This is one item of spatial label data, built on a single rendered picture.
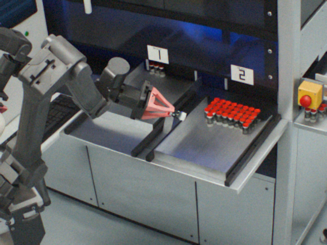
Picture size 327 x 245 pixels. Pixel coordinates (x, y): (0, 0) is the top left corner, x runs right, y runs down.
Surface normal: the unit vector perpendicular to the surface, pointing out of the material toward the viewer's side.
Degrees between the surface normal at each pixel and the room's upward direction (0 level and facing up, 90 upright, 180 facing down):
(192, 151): 0
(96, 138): 0
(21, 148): 94
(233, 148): 0
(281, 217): 90
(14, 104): 90
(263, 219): 90
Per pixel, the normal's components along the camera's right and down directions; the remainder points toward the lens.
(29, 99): -0.62, 0.55
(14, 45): 0.62, 0.51
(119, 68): 0.32, -0.58
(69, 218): -0.08, -0.81
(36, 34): 0.85, 0.25
